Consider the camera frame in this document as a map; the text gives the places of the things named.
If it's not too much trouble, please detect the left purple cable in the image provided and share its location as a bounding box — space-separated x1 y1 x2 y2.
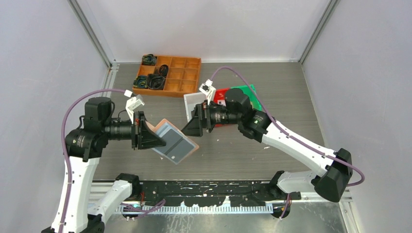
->
58 88 166 233

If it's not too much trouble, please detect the large black strap bundle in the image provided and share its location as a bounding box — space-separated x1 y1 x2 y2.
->
146 74 166 91

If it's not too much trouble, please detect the green black strap left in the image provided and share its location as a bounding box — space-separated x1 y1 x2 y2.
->
133 75 149 90

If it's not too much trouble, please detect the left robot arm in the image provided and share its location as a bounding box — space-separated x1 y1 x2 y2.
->
45 95 166 233

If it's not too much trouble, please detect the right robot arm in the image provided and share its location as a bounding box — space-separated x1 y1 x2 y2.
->
182 88 353 202

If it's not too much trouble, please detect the pink leather card holder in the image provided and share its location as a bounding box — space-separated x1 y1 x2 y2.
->
152 119 199 165

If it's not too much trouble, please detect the purple cable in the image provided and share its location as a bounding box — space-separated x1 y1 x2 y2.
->
58 88 166 233
209 66 366 221

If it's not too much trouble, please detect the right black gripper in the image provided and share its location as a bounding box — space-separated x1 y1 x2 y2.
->
180 100 241 137

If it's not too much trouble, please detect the black strap top compartment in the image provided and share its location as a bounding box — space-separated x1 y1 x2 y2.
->
142 54 158 66

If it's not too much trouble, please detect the white plastic bin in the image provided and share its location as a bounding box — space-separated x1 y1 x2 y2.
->
184 92 206 122

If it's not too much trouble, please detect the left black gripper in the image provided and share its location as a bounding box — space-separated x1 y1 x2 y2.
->
103 109 167 149

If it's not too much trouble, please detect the red plastic bin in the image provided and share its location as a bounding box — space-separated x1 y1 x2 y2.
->
213 88 230 106

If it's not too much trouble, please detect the green plastic bin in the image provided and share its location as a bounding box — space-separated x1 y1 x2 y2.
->
230 84 262 111

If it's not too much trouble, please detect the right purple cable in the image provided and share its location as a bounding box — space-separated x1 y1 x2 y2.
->
209 66 366 221

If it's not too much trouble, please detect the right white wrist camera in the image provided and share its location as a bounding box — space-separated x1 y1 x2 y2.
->
199 79 216 104

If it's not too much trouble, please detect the dark grey card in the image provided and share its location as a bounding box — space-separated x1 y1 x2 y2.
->
156 130 198 164

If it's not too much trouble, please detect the orange compartment tray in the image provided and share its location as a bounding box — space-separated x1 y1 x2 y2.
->
132 54 202 98

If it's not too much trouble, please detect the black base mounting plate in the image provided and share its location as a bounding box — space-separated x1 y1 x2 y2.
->
126 180 287 207

